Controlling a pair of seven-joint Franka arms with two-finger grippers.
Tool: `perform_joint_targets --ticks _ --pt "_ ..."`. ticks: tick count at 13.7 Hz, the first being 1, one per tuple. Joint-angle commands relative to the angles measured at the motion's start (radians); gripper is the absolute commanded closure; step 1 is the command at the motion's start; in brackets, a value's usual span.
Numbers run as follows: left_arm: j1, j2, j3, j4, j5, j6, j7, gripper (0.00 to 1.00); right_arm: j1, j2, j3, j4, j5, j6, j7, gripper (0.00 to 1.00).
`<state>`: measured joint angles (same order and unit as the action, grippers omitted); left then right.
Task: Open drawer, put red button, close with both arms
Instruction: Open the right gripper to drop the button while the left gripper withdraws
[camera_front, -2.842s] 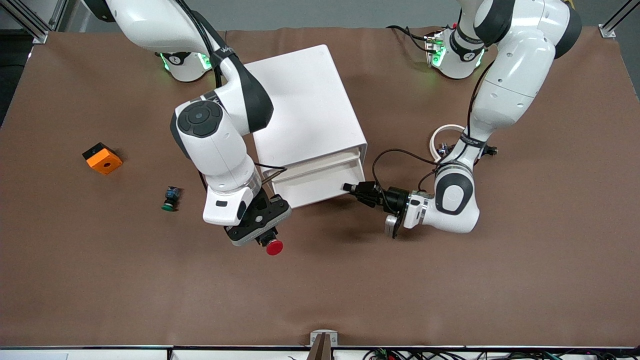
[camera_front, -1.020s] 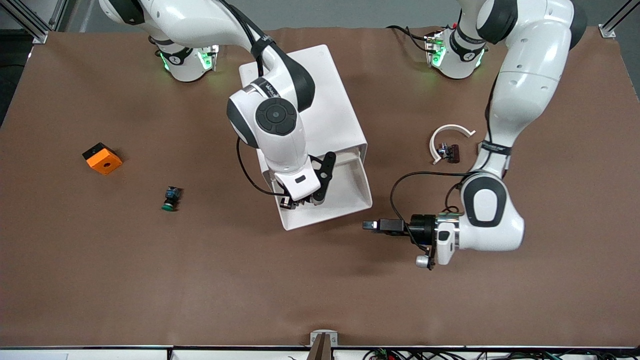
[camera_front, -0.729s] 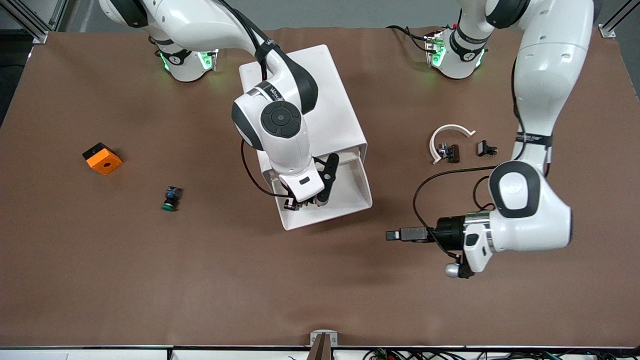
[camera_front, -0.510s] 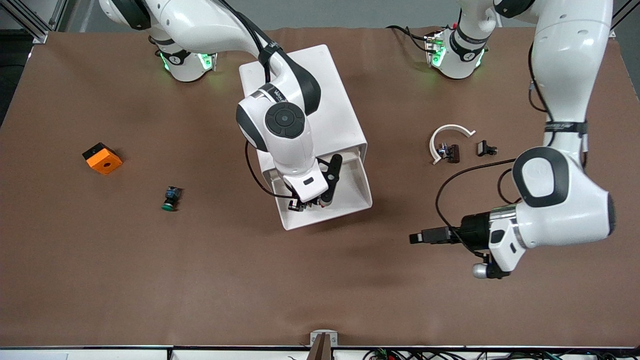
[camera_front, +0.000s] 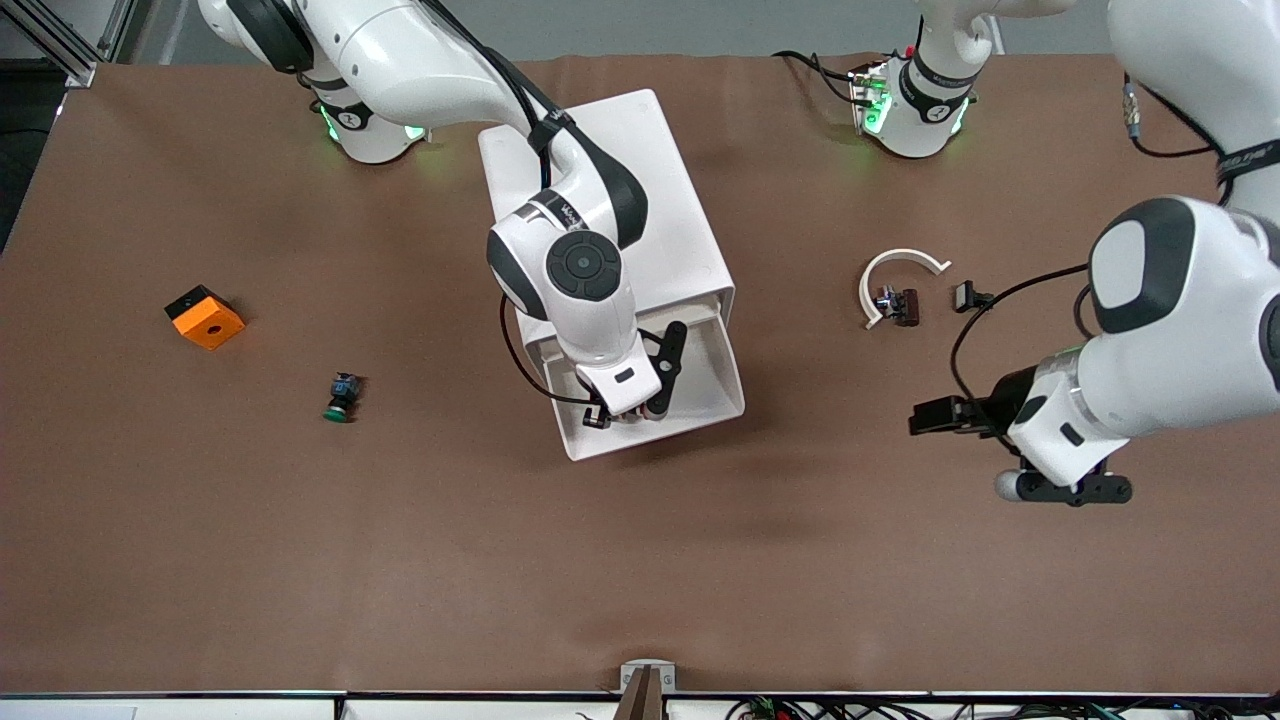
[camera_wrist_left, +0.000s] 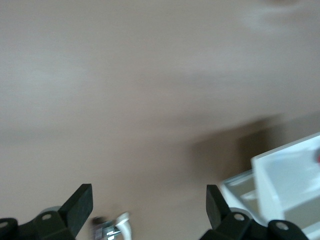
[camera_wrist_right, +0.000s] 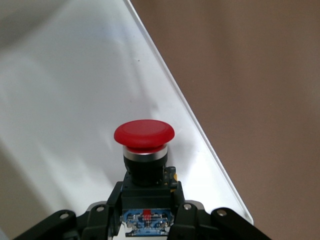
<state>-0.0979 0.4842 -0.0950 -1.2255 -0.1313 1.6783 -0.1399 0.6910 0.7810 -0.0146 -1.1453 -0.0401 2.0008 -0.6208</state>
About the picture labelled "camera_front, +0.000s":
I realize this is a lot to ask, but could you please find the tangled cable bundle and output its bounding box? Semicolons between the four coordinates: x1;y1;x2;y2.
725;695;1280;720

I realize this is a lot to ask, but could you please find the brown table cloth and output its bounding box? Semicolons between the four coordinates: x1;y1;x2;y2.
0;52;1280;696

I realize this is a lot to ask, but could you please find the green push button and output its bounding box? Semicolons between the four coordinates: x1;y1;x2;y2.
322;371;363;424

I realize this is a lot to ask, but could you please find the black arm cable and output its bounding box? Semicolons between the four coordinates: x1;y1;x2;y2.
420;0;601;407
950;75;1226;406

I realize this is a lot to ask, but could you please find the white curved plastic ring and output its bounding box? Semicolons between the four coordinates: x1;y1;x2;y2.
858;248;953;331

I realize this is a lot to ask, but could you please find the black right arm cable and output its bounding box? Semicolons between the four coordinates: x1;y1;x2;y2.
420;0;601;407

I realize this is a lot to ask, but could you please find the aluminium frame profile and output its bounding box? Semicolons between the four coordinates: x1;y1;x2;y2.
0;0;136;88

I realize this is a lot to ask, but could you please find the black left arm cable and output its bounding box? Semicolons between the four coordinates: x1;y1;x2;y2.
950;75;1226;406

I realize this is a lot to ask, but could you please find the small dark brown component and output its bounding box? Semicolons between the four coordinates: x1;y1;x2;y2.
873;286;921;328

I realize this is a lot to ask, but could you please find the black base cable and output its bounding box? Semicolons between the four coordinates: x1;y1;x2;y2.
772;50;866;107

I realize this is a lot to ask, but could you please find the brown camera pole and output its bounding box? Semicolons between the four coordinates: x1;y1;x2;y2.
612;667;666;720

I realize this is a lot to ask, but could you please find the orange box with hole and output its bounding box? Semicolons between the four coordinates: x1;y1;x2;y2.
164;285;246;351

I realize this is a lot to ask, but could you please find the white table edge rail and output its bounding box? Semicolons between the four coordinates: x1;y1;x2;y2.
0;690;1280;720

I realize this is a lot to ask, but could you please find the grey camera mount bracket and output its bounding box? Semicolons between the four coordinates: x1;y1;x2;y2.
619;660;677;694

